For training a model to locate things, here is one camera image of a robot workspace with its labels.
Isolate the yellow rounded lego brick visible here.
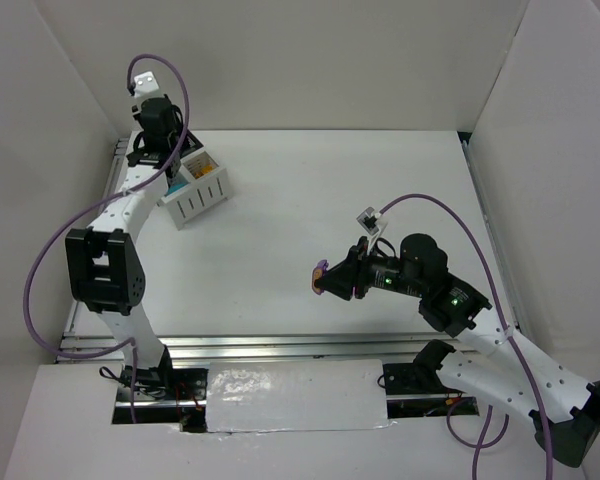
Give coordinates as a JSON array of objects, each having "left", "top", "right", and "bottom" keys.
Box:
[{"left": 193, "top": 165, "right": 214, "bottom": 179}]

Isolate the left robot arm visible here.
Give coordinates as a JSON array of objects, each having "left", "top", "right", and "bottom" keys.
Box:
[{"left": 65, "top": 94, "right": 186, "bottom": 390}]

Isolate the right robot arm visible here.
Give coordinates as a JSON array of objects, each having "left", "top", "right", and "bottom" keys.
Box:
[{"left": 312, "top": 234, "right": 600, "bottom": 468}]

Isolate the white foam board front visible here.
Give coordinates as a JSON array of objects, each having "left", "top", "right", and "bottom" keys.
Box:
[{"left": 206, "top": 359, "right": 389, "bottom": 433}]

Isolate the white slotted container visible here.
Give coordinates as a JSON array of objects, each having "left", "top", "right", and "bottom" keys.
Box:
[{"left": 159, "top": 147, "right": 233, "bottom": 230}]

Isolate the black slotted container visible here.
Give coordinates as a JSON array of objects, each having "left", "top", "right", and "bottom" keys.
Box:
[{"left": 180, "top": 130, "right": 204, "bottom": 157}]

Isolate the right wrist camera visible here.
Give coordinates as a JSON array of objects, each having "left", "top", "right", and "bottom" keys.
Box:
[{"left": 356, "top": 207, "right": 388, "bottom": 239}]

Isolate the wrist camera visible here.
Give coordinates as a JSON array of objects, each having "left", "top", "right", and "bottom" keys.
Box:
[
  {"left": 128, "top": 71, "right": 163, "bottom": 103},
  {"left": 356, "top": 207, "right": 388, "bottom": 239}
]

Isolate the aluminium table rail front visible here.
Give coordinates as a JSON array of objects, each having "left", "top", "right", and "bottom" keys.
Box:
[{"left": 57, "top": 333, "right": 481, "bottom": 364}]

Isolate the aluminium rail right side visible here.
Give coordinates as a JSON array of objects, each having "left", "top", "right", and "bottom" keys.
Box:
[{"left": 457, "top": 131, "right": 521, "bottom": 331}]

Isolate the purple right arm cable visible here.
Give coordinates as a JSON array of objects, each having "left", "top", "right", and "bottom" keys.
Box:
[{"left": 377, "top": 193, "right": 554, "bottom": 480}]

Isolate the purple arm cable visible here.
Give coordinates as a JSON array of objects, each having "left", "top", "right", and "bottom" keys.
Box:
[
  {"left": 377, "top": 193, "right": 554, "bottom": 480},
  {"left": 23, "top": 53, "right": 190, "bottom": 424}
]

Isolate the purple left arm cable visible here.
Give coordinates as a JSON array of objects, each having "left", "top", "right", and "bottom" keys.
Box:
[{"left": 23, "top": 53, "right": 190, "bottom": 424}]

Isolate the aluminium rail left side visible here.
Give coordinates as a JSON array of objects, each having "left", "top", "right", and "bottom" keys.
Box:
[{"left": 63, "top": 138, "right": 129, "bottom": 336}]

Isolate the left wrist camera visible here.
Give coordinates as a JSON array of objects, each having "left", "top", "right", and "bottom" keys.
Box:
[{"left": 128, "top": 71, "right": 163, "bottom": 103}]

